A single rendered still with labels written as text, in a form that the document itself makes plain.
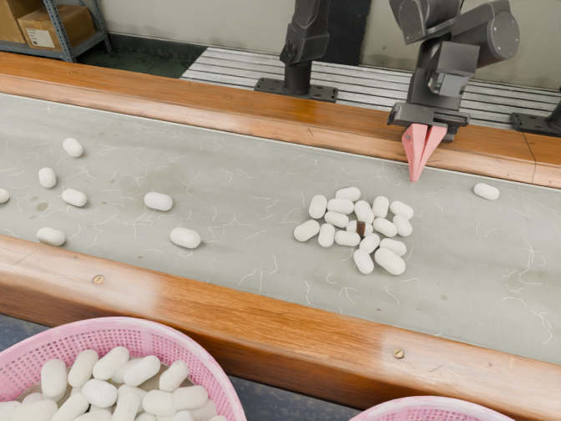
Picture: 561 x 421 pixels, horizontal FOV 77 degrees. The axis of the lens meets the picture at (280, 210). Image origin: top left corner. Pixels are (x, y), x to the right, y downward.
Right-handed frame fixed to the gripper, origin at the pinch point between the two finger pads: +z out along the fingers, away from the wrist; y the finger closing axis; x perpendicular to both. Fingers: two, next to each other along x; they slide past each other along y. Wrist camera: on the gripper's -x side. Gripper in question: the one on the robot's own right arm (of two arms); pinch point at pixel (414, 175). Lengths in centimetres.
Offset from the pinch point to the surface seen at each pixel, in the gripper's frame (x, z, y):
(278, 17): 159, -119, -66
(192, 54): 180, -97, -127
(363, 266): -11.2, 13.7, -6.1
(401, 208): -4.4, 5.6, -1.9
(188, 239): -12.6, 15.0, -26.4
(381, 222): -6.7, 8.1, -4.4
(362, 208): -5.8, 6.7, -6.9
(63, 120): 2, 1, -58
